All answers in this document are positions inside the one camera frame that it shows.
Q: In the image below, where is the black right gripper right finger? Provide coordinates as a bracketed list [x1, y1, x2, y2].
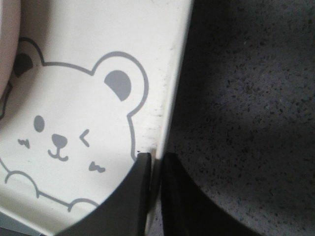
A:
[161, 153, 257, 236]

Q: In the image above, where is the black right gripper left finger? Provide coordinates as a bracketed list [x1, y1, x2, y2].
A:
[58, 153, 152, 236]

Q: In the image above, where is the pink round plate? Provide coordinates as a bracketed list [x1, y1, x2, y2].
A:
[0, 0, 21, 118]

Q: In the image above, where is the cream bear serving tray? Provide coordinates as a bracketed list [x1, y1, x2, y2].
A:
[0, 0, 193, 236]

